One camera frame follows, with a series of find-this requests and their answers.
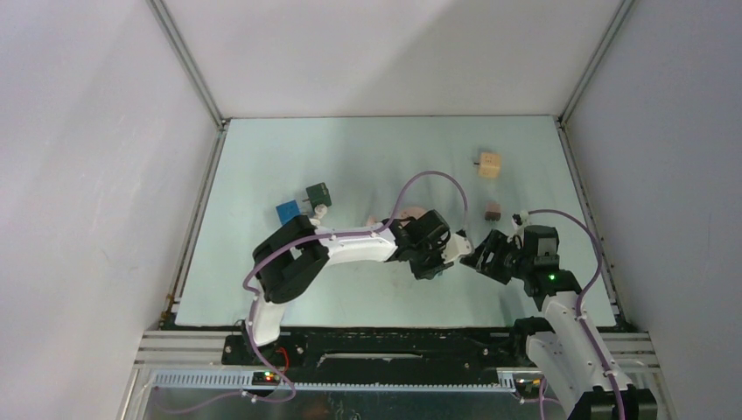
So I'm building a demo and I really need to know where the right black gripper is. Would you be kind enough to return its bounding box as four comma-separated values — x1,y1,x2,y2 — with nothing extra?
459,229,533,285

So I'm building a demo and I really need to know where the beige cube socket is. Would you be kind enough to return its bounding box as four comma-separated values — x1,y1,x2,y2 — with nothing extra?
477,151,501,179

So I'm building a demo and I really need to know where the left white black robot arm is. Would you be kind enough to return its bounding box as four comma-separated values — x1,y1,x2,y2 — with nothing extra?
242,210,471,365

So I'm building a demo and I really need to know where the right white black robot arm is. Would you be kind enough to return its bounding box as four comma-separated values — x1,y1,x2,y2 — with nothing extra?
460,225,659,419

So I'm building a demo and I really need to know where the small brown plug adapter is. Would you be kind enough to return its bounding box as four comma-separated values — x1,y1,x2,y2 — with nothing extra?
484,201,502,222

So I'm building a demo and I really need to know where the pink round power strip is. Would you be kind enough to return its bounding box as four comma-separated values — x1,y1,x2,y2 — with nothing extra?
365,206,427,227

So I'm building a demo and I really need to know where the dark green cube socket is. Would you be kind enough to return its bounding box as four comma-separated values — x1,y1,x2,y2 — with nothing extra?
305,182,333,209

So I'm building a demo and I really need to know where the blue cube socket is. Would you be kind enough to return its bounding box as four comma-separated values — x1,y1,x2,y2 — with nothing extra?
276,200,303,225

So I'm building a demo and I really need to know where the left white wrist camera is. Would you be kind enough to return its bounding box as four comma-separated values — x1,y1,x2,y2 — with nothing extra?
442,230,473,263

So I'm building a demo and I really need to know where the white cable duct rail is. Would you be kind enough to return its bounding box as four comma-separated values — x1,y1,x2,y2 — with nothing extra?
151,370,517,392

